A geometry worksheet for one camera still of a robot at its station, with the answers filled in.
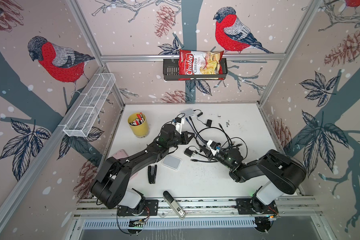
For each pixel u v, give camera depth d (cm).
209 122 107
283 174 46
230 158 66
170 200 71
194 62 88
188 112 114
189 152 92
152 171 84
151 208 73
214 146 67
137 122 97
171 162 88
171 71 95
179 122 76
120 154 92
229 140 98
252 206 66
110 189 42
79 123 70
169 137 67
